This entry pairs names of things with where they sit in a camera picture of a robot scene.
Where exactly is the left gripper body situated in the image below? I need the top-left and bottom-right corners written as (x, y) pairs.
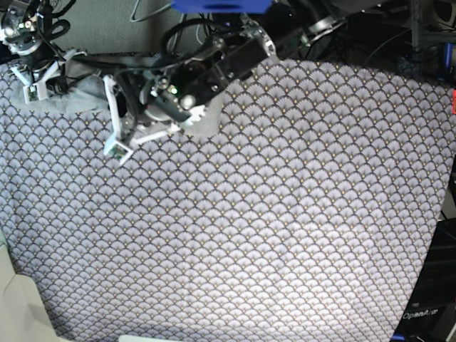
top-left (120, 71), bottom-right (207, 132)

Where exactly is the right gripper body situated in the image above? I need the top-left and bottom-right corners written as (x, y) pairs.
top-left (1, 21), bottom-right (71, 86)

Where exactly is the light grey T-shirt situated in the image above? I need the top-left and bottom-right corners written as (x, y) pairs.
top-left (14, 58), bottom-right (222, 145)

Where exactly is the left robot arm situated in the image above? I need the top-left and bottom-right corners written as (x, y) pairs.
top-left (103, 1), bottom-right (345, 163)

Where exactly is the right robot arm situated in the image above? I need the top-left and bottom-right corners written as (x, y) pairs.
top-left (1, 1), bottom-right (84, 104)

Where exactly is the fan-patterned table cloth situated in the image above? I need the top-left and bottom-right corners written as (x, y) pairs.
top-left (1, 61), bottom-right (455, 341)

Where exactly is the black OpenArm box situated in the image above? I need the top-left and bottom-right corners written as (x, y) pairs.
top-left (391, 219), bottom-right (455, 341)

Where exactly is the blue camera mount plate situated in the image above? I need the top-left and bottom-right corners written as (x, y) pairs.
top-left (172, 0), bottom-right (273, 14)

